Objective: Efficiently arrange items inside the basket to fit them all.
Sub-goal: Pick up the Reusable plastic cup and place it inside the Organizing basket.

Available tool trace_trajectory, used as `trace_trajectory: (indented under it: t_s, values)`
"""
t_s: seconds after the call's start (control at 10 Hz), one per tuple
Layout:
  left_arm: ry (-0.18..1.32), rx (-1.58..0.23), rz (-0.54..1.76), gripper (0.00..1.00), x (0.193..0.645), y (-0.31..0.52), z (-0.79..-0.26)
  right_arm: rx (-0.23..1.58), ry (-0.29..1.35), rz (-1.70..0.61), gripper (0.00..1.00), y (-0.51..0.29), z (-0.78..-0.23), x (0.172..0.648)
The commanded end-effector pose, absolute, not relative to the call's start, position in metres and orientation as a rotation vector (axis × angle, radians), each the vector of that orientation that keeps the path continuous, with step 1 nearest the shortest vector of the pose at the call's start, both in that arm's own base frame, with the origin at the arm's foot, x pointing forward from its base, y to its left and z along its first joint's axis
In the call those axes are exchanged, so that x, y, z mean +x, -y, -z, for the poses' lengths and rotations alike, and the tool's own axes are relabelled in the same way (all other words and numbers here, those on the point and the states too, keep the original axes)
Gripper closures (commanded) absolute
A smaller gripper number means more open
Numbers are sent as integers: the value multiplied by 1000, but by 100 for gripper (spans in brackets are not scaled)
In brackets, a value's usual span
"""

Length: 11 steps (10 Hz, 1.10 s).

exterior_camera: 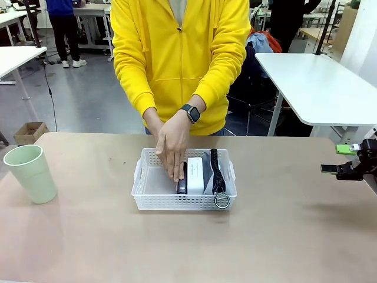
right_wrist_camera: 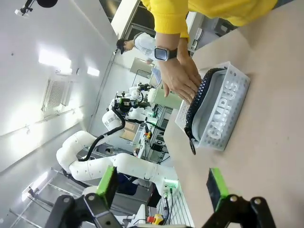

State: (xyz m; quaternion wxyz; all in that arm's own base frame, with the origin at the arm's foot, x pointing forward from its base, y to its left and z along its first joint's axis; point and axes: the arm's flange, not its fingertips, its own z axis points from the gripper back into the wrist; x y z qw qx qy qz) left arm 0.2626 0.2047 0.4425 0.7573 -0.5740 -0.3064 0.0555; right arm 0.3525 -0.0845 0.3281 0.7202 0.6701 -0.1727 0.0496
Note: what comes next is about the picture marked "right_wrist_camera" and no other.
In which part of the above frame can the overhead camera on mount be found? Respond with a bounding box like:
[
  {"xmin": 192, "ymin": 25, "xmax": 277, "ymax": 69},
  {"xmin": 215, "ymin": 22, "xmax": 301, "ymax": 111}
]
[{"xmin": 14, "ymin": 0, "xmax": 36, "ymax": 18}]

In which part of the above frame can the black smartwatch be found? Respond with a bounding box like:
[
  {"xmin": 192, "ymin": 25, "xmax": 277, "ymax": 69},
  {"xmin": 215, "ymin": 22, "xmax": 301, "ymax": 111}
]
[{"xmin": 154, "ymin": 46, "xmax": 178, "ymax": 62}]

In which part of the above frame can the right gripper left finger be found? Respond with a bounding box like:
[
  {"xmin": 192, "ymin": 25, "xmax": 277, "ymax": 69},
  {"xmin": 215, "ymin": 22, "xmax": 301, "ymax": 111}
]
[{"xmin": 45, "ymin": 165, "xmax": 124, "ymax": 228}]

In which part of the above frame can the person in yellow hoodie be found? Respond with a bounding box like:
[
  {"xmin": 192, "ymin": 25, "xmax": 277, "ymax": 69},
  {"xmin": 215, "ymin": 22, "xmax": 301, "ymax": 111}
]
[{"xmin": 141, "ymin": 0, "xmax": 278, "ymax": 40}]

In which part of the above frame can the yellow red emergency stop button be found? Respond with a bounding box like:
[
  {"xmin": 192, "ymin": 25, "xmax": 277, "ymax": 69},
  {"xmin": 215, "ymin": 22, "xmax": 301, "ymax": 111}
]
[{"xmin": 147, "ymin": 213, "xmax": 164, "ymax": 225}]

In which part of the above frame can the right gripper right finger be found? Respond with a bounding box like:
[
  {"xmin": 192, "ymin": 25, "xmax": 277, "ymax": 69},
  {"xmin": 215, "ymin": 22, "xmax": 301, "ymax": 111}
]
[{"xmin": 201, "ymin": 167, "xmax": 277, "ymax": 228}]

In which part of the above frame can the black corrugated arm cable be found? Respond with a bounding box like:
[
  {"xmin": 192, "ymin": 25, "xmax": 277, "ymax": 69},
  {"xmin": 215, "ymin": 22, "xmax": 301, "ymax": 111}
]
[{"xmin": 79, "ymin": 108, "xmax": 126, "ymax": 162}]

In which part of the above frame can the person's left forearm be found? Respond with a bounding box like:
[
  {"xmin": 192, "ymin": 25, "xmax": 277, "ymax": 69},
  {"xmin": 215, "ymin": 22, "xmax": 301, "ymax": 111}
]
[{"xmin": 155, "ymin": 31, "xmax": 182, "ymax": 50}]

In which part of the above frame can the ceiling air vent grille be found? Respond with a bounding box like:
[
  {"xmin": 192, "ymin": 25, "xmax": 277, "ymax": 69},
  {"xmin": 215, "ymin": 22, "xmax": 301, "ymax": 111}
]
[{"xmin": 41, "ymin": 79, "xmax": 72, "ymax": 112}]

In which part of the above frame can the pale green cabinet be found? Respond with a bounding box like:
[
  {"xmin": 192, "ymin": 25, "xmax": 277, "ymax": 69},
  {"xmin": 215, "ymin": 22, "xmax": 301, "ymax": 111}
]
[{"xmin": 148, "ymin": 87, "xmax": 182, "ymax": 110}]

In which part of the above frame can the person in white shirt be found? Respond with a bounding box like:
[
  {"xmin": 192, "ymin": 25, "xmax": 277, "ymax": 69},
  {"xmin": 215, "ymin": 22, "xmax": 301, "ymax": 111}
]
[{"xmin": 116, "ymin": 32, "xmax": 157, "ymax": 63}]

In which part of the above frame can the white perforated plastic basket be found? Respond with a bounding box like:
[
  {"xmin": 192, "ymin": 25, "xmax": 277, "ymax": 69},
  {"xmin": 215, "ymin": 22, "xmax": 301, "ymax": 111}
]
[{"xmin": 175, "ymin": 61, "xmax": 251, "ymax": 152}]

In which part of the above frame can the large ceiling light panel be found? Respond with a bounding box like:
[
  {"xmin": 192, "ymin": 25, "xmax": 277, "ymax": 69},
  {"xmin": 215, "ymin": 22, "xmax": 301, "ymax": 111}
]
[{"xmin": 38, "ymin": 48, "xmax": 72, "ymax": 69}]

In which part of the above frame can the grey pencil case black zipper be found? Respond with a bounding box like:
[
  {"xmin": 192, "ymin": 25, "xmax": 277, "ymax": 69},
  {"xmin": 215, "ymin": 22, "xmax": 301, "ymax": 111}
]
[{"xmin": 184, "ymin": 68, "xmax": 228, "ymax": 155}]

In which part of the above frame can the person's left hand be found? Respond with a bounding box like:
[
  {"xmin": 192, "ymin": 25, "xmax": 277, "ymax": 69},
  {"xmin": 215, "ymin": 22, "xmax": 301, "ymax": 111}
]
[{"xmin": 158, "ymin": 57, "xmax": 199, "ymax": 105}]

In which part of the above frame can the flat brown cardboard box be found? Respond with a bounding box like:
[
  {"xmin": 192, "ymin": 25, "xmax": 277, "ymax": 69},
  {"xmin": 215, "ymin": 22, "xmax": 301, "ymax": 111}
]
[{"xmin": 120, "ymin": 121, "xmax": 141, "ymax": 142}]

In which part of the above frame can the person's right hand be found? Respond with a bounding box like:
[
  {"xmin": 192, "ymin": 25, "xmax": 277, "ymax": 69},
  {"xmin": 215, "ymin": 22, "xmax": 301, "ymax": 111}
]
[{"xmin": 178, "ymin": 38, "xmax": 202, "ymax": 84}]

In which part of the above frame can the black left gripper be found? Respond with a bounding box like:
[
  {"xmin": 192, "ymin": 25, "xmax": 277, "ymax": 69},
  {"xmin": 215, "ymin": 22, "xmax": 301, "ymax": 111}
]
[{"xmin": 115, "ymin": 96, "xmax": 133, "ymax": 111}]

